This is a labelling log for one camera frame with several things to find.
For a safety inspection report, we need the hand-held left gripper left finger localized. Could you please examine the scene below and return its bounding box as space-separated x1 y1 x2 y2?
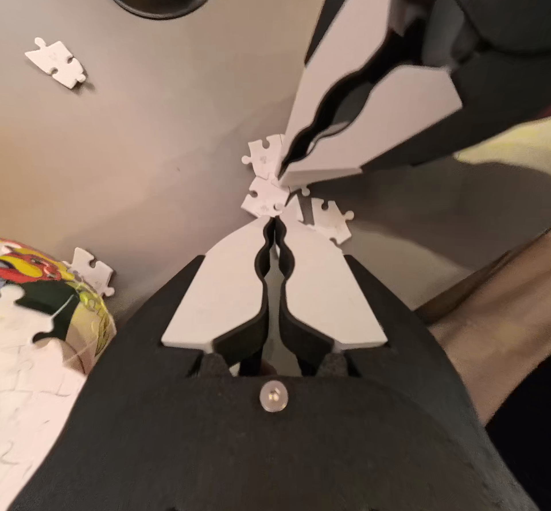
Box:
161 216 276 367

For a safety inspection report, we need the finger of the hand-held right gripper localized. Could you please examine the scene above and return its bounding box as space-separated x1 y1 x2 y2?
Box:
278 0 396 177
278 65 465 188

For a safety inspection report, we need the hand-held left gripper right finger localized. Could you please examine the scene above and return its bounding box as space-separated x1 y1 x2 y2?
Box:
277 216 389 375

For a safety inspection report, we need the joined white puzzle pieces cluster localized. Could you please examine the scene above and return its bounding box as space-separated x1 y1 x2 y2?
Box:
240 134 355 245

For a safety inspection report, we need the white puzzle piece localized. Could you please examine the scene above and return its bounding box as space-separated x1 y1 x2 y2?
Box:
68 247 116 297
24 37 88 90

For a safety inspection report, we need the partly built colourful puzzle ball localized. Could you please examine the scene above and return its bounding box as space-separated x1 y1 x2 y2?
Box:
0 237 117 511

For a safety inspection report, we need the person's black top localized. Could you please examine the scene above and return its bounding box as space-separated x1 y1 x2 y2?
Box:
484 358 551 511

